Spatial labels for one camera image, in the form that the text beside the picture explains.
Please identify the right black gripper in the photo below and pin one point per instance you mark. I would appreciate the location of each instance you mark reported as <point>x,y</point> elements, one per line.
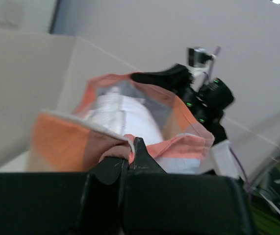
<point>207,105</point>

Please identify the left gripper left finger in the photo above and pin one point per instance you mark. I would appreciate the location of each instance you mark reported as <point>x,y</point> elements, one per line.
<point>62,203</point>

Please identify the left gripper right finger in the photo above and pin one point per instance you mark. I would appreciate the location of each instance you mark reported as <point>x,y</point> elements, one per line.
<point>158,203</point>

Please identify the checkered orange blue pillowcase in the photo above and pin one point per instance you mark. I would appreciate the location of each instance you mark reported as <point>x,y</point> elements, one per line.
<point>66,142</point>

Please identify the white pillow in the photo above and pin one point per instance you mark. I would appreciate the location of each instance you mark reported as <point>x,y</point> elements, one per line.
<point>125,115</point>

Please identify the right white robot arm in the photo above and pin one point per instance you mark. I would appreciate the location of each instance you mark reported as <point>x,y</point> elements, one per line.
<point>221,155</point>

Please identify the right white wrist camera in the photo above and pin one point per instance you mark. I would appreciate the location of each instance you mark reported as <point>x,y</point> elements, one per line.
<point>200,63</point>

